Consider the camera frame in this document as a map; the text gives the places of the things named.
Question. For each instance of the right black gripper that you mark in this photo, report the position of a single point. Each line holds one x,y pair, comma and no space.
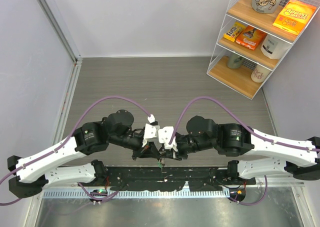
171,153

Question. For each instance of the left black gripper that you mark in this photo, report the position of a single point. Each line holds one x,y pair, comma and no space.
149,150

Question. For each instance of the silver keys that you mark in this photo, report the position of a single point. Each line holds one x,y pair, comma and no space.
161,162

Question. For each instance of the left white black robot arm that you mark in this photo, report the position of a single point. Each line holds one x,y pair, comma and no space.
32,174

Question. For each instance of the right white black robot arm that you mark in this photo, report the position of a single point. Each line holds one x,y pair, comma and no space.
281,156

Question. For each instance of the grey green cup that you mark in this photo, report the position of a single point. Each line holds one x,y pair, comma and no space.
234,61

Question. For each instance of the cream cup red writing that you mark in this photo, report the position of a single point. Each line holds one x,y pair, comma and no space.
259,74

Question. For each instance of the yellow candy packet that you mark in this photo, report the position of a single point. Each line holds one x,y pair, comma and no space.
234,31

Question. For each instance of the orange snack packet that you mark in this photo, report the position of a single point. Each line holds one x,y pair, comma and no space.
251,37

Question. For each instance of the white labelled pouch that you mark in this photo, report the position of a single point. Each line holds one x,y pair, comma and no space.
274,48

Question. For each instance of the orange yellow snack box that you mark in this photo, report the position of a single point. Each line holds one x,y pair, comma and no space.
294,17

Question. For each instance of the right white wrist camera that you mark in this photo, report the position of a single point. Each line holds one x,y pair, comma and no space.
164,137

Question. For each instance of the white slotted cable duct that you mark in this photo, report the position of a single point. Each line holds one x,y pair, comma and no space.
76,193

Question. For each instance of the white wire wooden shelf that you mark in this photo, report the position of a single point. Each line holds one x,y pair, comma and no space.
240,79

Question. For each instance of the aluminium frame rail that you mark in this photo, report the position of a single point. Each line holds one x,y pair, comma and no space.
59,25

